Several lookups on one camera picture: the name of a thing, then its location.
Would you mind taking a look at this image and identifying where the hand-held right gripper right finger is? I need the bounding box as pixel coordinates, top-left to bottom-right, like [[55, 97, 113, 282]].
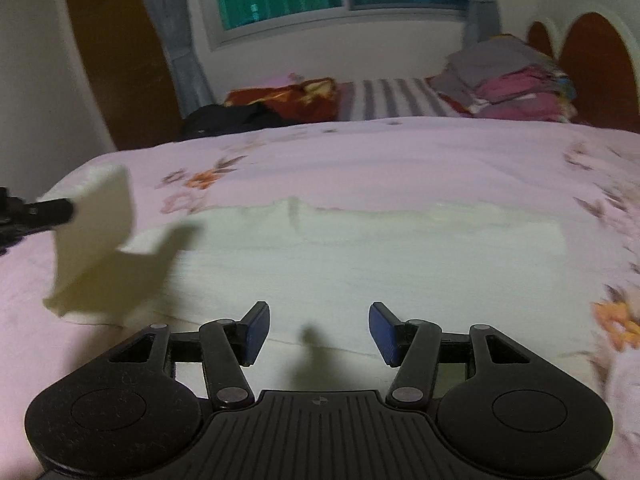
[[368, 301, 534, 408]]

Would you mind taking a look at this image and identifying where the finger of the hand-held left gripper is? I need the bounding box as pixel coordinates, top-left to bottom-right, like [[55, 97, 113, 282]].
[[0, 187, 76, 256]]

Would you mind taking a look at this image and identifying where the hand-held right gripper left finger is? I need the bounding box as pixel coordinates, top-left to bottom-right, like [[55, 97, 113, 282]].
[[107, 301, 271, 411]]

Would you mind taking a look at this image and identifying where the white cloth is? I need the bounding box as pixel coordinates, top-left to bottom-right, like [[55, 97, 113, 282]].
[[42, 165, 568, 398]]

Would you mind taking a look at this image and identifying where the stack of folded clothes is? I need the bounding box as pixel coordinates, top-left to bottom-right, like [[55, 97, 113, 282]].
[[425, 35, 578, 123]]

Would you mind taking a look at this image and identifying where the pink floral blanket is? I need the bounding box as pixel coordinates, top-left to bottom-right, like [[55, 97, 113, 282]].
[[0, 116, 640, 480]]

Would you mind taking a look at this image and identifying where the brown wooden door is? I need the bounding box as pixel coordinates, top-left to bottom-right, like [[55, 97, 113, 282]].
[[62, 0, 183, 151]]

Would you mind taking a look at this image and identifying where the black clothing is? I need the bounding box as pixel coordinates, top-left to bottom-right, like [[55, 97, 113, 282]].
[[180, 102, 286, 141]]

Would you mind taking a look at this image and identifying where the grey curtain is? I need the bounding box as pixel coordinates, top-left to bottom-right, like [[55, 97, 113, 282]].
[[132, 0, 216, 121], [462, 0, 501, 51]]

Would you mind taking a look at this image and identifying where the red patterned cloth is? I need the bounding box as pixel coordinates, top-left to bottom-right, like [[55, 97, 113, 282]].
[[222, 77, 341, 123]]

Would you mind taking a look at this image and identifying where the grey striped pillow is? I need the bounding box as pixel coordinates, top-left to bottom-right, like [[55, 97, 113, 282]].
[[337, 77, 471, 122]]

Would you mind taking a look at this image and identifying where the heart-shaped brown headboard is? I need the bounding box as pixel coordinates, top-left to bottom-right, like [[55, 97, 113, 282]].
[[527, 10, 640, 133]]

